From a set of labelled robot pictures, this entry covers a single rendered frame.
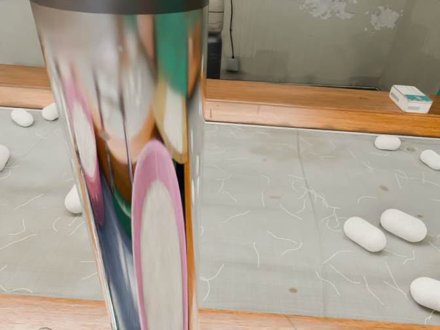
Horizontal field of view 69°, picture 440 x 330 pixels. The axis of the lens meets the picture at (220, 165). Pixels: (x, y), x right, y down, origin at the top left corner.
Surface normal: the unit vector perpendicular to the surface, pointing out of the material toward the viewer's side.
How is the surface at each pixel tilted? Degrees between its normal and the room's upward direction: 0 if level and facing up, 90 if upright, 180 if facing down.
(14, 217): 0
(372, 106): 0
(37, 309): 0
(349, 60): 91
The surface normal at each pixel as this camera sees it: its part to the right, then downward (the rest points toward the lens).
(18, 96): 0.01, -0.18
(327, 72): 0.03, 0.55
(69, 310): 0.06, -0.82
